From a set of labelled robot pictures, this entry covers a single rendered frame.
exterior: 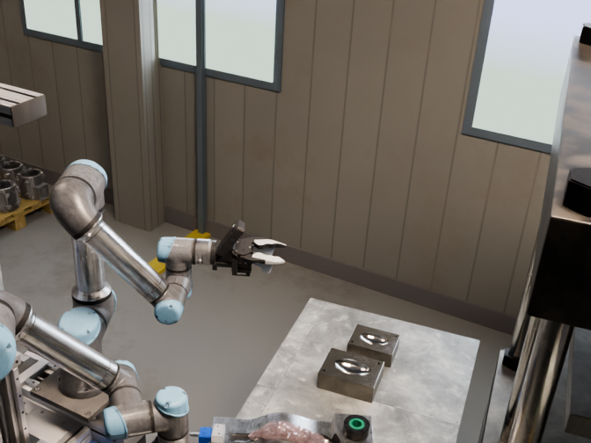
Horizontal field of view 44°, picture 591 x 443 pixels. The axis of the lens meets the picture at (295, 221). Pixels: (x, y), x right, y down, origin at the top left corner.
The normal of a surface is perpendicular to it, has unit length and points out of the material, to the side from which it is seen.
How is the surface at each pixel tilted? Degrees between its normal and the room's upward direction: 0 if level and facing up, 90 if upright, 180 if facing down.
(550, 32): 90
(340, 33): 90
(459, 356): 0
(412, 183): 90
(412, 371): 0
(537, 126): 90
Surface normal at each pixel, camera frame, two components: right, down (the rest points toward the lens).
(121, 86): -0.47, 0.40
